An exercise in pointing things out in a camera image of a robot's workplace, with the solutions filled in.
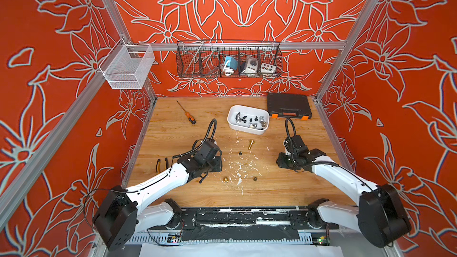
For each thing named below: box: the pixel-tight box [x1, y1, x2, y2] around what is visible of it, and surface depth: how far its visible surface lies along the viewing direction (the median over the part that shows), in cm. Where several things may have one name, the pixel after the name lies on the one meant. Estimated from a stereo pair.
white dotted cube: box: [260, 62, 277, 74], surface depth 96 cm
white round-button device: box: [240, 57, 259, 74], surface depth 93 cm
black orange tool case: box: [266, 93, 313, 121], surface depth 112 cm
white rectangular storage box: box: [226, 104, 271, 136], surface depth 109 cm
